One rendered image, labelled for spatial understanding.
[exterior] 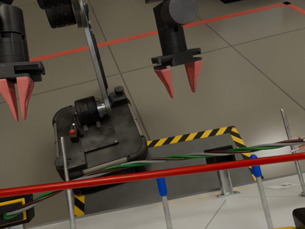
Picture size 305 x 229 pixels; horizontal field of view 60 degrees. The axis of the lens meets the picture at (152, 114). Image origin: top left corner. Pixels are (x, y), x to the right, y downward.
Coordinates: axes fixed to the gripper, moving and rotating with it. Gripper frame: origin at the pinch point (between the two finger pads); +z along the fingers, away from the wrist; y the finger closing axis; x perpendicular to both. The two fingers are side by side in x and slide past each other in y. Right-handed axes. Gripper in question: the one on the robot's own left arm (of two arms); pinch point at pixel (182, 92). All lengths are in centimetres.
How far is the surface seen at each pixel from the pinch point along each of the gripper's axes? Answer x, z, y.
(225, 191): -12.8, 20.5, 0.8
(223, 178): -11.7, 18.1, 1.3
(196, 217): -24.8, 14.5, -10.0
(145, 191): 85, 72, -7
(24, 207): -31.4, 0.7, -29.7
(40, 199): -31.6, 0.3, -28.0
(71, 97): 182, 17, -40
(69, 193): -30.9, 1.0, -25.2
